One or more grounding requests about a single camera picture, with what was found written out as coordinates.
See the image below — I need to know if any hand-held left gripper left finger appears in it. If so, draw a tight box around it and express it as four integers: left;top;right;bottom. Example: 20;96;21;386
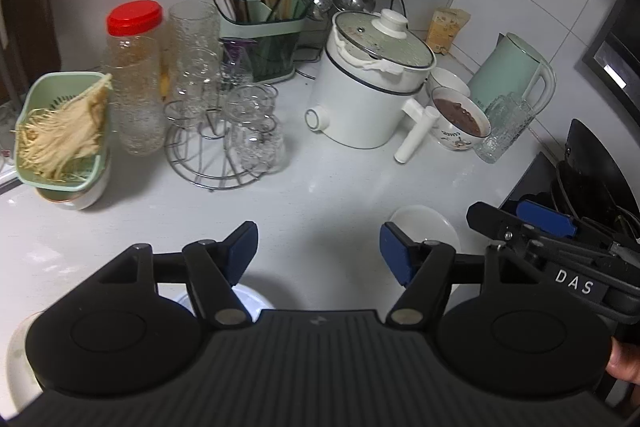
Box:
97;221;259;328

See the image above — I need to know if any pale green electric kettle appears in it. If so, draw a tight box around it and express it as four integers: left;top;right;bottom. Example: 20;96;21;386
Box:
467;32;557;128

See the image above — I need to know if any yellow paper packet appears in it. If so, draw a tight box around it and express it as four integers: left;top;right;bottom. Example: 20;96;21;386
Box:
426;8;472;56

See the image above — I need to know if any black range hood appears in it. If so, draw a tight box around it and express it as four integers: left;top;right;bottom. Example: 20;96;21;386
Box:
582;0;640;118

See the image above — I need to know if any green colander basket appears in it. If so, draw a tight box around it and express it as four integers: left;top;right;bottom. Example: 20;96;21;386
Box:
14;72;113;202

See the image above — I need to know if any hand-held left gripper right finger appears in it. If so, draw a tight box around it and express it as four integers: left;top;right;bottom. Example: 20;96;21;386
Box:
380;222;541;328

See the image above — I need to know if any red lid plastic jar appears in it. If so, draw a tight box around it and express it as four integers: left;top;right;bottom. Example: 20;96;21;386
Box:
103;0;169;156

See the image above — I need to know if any small white saucer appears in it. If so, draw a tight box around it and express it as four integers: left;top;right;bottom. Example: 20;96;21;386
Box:
390;205;459;254

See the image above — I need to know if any purple tinted glass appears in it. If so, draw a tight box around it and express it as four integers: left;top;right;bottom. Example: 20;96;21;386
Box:
220;38;254;86

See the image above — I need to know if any green utensil holder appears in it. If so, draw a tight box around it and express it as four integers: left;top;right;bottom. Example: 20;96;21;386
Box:
219;0;309;84

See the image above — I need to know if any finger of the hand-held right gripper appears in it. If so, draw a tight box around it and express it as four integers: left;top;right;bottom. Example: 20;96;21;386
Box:
515;199;578;239
466;202;556;258

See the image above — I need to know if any ribbed glass tumbler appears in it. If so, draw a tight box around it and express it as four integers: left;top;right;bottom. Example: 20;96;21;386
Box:
473;93;536;164

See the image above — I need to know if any large floral plate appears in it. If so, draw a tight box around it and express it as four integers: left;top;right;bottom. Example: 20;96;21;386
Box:
6;313;46;413

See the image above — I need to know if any white electric cooker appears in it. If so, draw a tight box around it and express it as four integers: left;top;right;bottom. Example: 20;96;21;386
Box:
305;8;442;164

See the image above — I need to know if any white bowl with brown rim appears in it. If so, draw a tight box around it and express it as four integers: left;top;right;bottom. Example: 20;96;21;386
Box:
35;147;112;212

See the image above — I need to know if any patterned bowl with brown food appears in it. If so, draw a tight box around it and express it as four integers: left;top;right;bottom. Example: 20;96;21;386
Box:
431;86;494;152

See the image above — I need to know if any tall textured glass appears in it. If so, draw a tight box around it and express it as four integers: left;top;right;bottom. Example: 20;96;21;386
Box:
168;1;222;118

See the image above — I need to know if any plain white bowl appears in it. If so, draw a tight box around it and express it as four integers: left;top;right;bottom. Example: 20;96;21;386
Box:
426;67;472;100

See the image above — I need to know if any person's right hand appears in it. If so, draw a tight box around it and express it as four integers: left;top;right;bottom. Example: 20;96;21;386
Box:
606;339;640;383

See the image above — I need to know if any pale noodle bundle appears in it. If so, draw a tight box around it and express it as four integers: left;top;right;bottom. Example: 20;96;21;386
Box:
17;74;113;182

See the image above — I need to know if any wire glass holder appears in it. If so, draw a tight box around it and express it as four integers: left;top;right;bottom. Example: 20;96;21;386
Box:
164;99;289;192

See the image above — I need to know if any white cooker glass lid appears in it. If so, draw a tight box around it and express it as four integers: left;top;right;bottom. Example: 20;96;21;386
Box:
333;8;435;73

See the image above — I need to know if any textured clear glass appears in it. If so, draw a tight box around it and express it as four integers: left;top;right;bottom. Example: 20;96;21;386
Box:
231;114;287;176
225;84;279;128

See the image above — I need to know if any wooden cutting board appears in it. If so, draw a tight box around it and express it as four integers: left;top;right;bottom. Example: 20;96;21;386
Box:
0;0;63;108

